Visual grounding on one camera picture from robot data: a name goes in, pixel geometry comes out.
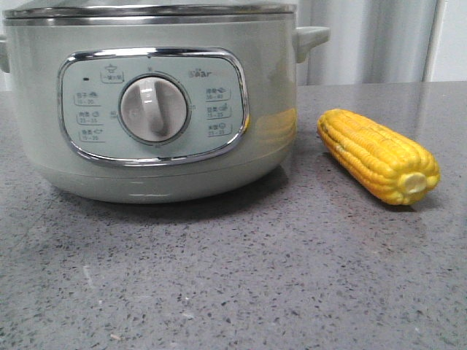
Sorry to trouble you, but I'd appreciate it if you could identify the yellow corn cob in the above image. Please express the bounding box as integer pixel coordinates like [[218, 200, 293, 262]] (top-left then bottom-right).
[[317, 109, 441, 206]]

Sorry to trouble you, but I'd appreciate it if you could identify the glass pot lid steel rim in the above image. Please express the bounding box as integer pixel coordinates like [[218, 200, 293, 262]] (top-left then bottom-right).
[[4, 0, 297, 19]]

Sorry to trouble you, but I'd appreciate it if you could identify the pale green electric cooking pot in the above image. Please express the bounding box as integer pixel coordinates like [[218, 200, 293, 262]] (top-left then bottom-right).
[[0, 12, 331, 204]]

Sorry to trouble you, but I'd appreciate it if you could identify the grey round control knob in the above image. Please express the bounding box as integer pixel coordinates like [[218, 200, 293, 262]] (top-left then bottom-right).
[[120, 76, 188, 143]]

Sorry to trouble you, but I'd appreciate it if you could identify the white pleated curtain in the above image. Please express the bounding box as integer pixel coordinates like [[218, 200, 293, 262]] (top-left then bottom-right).
[[0, 0, 467, 92]]

